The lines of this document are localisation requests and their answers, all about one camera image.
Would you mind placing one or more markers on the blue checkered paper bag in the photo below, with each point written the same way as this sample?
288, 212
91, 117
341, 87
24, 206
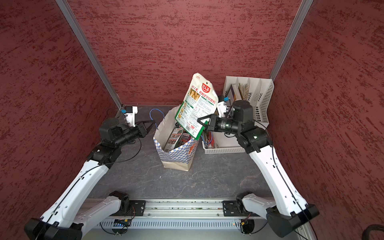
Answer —
177, 159

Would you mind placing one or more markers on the aluminium mounting rail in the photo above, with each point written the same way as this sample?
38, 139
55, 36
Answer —
241, 207

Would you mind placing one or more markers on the white file organizer rack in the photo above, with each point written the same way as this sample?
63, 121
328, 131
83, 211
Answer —
258, 93

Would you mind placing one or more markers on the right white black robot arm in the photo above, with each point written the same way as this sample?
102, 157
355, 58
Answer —
288, 210

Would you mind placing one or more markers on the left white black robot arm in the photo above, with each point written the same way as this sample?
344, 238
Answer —
62, 221

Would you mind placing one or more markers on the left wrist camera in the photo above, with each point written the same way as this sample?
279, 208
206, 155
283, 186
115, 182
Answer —
129, 113

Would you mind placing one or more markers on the white green condiment packet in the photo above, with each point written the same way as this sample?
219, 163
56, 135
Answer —
200, 100

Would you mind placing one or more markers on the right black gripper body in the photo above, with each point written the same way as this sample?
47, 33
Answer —
215, 123

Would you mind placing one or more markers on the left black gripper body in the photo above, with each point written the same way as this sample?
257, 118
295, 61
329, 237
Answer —
139, 130

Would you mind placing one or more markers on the orange red condiment packet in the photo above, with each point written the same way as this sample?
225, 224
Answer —
177, 138

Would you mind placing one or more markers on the white plastic basket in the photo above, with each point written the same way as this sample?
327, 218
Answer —
223, 144

